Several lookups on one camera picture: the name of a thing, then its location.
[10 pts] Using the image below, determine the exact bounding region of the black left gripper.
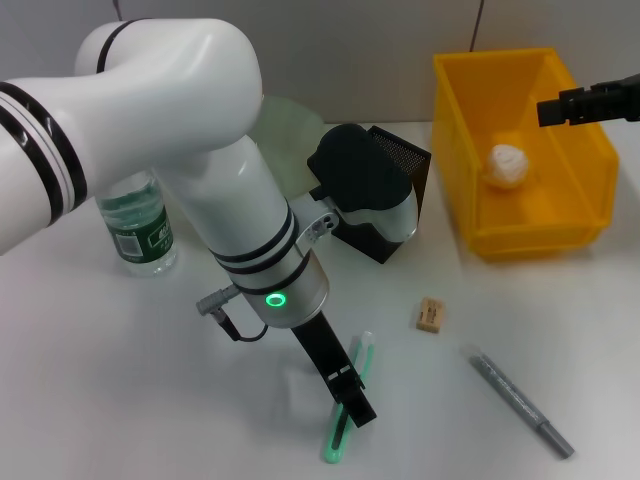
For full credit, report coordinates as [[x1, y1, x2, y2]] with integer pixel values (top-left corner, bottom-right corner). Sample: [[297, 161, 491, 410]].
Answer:
[[291, 313, 376, 430]]

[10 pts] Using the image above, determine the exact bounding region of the green utility knife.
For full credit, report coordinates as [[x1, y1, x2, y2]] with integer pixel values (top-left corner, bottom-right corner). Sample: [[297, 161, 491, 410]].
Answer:
[[319, 330, 376, 464]]

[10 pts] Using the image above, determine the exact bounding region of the white paper ball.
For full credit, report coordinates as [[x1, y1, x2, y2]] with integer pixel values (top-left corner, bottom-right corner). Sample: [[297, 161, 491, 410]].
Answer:
[[487, 143, 531, 189]]

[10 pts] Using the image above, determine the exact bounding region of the beige eraser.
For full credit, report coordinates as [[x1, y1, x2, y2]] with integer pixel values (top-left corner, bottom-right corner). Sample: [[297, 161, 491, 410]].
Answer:
[[415, 296, 446, 332]]

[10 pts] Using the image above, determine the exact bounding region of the grey pen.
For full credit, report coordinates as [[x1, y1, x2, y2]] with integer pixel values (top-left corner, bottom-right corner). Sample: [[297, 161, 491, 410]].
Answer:
[[462, 342, 576, 459]]

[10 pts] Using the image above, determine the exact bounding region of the clear water bottle green label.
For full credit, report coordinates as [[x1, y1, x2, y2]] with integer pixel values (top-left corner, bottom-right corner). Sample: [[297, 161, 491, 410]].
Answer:
[[97, 169, 179, 279]]

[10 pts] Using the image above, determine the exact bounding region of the black mesh pen holder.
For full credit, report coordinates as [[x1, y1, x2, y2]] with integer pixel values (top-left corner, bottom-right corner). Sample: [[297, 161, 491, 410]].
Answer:
[[332, 125, 433, 265]]

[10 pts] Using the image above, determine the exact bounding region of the pale green wavy fruit bowl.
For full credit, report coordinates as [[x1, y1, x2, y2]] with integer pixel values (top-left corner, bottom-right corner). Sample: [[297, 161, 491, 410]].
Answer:
[[259, 94, 326, 201]]

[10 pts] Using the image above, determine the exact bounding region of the yellow plastic bin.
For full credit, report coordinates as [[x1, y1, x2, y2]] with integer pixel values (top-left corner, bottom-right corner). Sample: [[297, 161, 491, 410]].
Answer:
[[431, 47, 620, 262]]

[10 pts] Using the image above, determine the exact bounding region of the left gripper cable with plug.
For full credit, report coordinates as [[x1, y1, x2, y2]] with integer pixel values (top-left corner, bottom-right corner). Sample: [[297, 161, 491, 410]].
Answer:
[[196, 284, 270, 344]]

